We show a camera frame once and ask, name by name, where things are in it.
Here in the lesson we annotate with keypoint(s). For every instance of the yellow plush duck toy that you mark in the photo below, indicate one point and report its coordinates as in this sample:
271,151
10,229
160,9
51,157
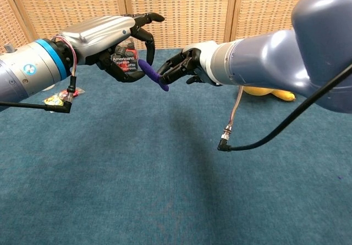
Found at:
280,94

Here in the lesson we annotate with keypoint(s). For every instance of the clear coffee capsule box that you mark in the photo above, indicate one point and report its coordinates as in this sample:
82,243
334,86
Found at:
127,59

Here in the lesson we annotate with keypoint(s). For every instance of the blue carpet table mat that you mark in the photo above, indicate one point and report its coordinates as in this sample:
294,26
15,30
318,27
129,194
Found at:
137,160

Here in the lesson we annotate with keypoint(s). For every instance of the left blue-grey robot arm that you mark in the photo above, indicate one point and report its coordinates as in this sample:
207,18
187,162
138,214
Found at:
30,72

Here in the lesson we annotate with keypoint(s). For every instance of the woven wooden folding screen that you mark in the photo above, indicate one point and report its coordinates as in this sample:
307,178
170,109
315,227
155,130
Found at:
187,6

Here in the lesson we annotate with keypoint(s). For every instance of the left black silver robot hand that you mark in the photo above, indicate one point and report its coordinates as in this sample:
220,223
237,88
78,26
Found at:
101,33

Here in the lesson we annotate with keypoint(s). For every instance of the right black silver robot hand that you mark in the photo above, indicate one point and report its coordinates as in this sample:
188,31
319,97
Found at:
184,63

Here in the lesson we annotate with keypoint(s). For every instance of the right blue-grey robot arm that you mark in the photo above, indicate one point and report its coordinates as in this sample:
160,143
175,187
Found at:
275,58

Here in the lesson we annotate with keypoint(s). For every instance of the red snack packet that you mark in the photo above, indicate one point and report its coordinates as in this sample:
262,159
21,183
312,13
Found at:
78,91

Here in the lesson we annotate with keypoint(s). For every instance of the yellow snack packet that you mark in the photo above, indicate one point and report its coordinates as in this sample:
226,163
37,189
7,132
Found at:
53,100

